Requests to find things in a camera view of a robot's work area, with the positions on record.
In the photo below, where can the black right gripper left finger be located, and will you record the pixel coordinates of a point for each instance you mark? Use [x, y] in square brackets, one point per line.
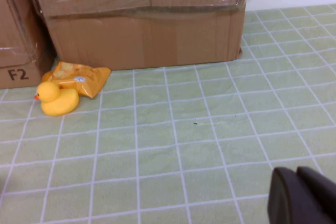
[286, 203]

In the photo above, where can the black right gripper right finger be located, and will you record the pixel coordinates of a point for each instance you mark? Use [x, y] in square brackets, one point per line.
[321, 190]

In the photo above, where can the yellow-orange snack packet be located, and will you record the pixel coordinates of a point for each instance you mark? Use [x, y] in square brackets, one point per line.
[86, 79]

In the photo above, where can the yellow rubber duck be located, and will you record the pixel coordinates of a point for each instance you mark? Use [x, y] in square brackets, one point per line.
[57, 100]

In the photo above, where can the green checked tablecloth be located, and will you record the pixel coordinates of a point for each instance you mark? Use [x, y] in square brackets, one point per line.
[168, 142]

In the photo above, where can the taped cardboard box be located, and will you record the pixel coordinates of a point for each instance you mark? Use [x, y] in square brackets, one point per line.
[147, 37]

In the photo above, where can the cardboard box with F2 print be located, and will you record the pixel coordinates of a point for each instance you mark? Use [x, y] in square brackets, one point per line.
[18, 37]

